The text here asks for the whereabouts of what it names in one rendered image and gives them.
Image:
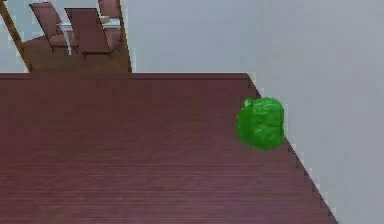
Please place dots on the green garbage bag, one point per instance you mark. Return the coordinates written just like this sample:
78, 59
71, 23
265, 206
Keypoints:
260, 124

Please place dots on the reddish brown dining chair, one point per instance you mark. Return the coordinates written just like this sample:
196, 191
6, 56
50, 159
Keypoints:
90, 32
110, 8
48, 23

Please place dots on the white dining table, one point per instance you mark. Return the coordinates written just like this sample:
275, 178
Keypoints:
68, 29

